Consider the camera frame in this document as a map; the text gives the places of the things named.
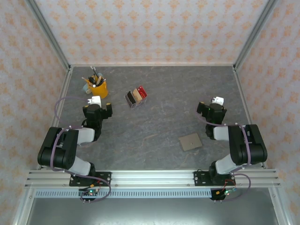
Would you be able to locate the aluminium back rail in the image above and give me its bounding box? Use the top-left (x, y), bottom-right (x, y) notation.
top-left (70, 62), bottom-right (235, 68)

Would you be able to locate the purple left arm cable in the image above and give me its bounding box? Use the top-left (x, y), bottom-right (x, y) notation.
top-left (50, 96), bottom-right (112, 203)

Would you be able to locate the grey metal panel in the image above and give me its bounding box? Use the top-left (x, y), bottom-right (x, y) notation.
top-left (25, 198), bottom-right (278, 225)

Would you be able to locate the slotted grey cable duct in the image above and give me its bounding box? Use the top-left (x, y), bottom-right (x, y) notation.
top-left (35, 189), bottom-right (213, 199)

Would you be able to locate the yellow pen cup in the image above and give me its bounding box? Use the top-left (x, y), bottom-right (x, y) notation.
top-left (87, 79), bottom-right (109, 99)

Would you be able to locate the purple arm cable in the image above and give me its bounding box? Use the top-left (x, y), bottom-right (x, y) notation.
top-left (50, 96), bottom-right (112, 203)
top-left (195, 104), bottom-right (251, 202)

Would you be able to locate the tan card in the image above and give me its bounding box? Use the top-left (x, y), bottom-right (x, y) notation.
top-left (132, 88), bottom-right (143, 104)

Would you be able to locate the red card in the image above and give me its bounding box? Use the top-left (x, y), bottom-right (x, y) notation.
top-left (137, 85), bottom-right (148, 98)

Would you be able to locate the aluminium frame post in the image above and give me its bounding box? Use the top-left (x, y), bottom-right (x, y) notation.
top-left (232, 0), bottom-right (278, 72)
top-left (24, 0), bottom-right (72, 72)

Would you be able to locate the taupe card holder wallet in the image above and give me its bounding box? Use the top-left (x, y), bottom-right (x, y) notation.
top-left (178, 133), bottom-right (203, 152)

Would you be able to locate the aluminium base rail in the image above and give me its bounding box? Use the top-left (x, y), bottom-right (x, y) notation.
top-left (24, 170), bottom-right (282, 188)

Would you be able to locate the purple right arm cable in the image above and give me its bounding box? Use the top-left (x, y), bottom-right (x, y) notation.
top-left (195, 104), bottom-right (251, 202)

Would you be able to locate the aluminium side rail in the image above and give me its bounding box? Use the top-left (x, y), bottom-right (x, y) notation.
top-left (232, 65), bottom-right (268, 169)
top-left (36, 67), bottom-right (74, 170)

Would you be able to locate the black card with gold lines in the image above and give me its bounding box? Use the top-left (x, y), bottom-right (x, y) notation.
top-left (125, 90), bottom-right (137, 107)

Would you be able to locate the clear acrylic card stand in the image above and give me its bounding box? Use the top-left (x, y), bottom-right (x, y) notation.
top-left (124, 85), bottom-right (149, 110)

